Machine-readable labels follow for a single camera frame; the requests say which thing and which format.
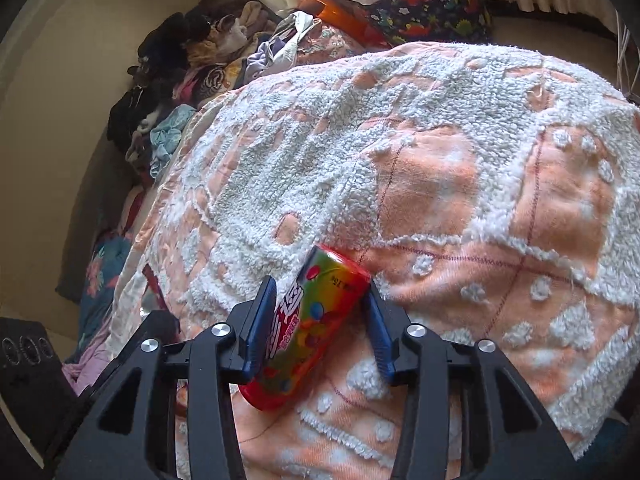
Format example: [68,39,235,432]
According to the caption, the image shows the pink floral bag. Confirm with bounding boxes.
[295,27,371,66]
[245,12,321,81]

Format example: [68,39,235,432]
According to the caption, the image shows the red candy packet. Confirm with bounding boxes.
[237,244,373,412]

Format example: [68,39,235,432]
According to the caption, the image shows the black box with round holes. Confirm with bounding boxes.
[0,316,78,441]

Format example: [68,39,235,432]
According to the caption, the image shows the dinosaur print laundry basket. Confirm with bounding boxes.
[372,0,493,46]

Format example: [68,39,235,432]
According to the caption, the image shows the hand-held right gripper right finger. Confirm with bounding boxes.
[367,290,581,480]

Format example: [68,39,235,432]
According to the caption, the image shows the orange plastic bag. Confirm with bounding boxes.
[300,0,396,51]

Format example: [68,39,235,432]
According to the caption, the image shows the lavender cloth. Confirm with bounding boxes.
[62,330,116,396]

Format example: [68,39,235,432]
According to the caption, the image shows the light blue cloth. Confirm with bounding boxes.
[149,105,198,178]

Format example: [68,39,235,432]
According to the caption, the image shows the peach and white fluffy blanket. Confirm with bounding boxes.
[107,42,640,480]

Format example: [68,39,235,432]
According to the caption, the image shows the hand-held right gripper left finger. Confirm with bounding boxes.
[55,275,278,480]

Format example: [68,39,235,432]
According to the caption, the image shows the pile of dark clothes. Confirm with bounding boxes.
[107,0,281,196]

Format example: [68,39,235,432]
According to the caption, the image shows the blue floral bedding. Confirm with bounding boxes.
[55,232,133,361]

